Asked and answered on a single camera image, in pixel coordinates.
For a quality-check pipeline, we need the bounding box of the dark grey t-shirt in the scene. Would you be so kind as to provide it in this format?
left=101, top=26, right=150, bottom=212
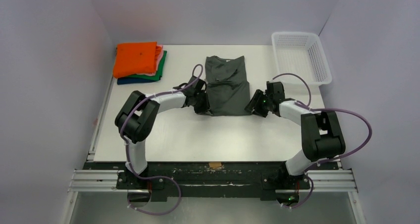
left=205, top=56, right=251, bottom=116

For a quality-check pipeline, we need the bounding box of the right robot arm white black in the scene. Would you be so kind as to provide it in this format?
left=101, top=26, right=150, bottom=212
left=245, top=82, right=346, bottom=188

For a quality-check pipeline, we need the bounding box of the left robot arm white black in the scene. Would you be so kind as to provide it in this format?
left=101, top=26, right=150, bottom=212
left=114, top=76, right=210, bottom=189

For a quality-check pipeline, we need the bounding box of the green folded t-shirt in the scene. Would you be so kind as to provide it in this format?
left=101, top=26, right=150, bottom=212
left=129, top=51, right=167, bottom=81

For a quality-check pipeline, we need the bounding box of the pink folded t-shirt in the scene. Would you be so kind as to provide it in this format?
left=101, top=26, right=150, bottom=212
left=145, top=44, right=163, bottom=76

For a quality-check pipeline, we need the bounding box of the white plastic basket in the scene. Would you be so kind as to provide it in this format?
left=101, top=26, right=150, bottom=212
left=271, top=31, right=332, bottom=86

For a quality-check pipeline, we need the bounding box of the orange folded t-shirt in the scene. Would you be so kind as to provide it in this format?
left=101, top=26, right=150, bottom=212
left=113, top=42, right=158, bottom=78

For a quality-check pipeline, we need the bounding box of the brown tape piece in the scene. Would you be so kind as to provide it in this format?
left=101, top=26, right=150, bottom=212
left=209, top=162, right=223, bottom=169

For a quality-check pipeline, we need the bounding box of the blue folded t-shirt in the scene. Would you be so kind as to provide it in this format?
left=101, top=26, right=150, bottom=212
left=117, top=77, right=156, bottom=85

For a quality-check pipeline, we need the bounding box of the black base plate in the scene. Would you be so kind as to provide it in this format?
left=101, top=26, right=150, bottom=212
left=82, top=161, right=339, bottom=203

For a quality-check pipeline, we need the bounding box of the aluminium frame rail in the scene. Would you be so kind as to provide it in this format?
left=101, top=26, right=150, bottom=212
left=68, top=169, right=357, bottom=193

